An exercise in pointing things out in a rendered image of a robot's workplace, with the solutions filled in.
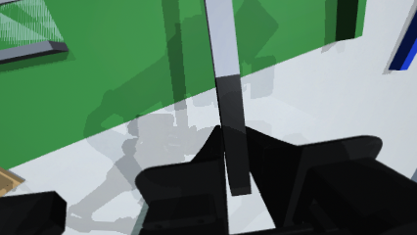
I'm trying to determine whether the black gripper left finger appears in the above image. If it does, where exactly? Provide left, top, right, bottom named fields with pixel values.
left=135, top=125, right=230, bottom=235

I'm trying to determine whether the green flat mat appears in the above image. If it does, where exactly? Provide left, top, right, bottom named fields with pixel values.
left=0, top=0, right=338, bottom=169

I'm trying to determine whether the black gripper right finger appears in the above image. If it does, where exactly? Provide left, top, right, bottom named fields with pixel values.
left=246, top=126, right=383, bottom=228

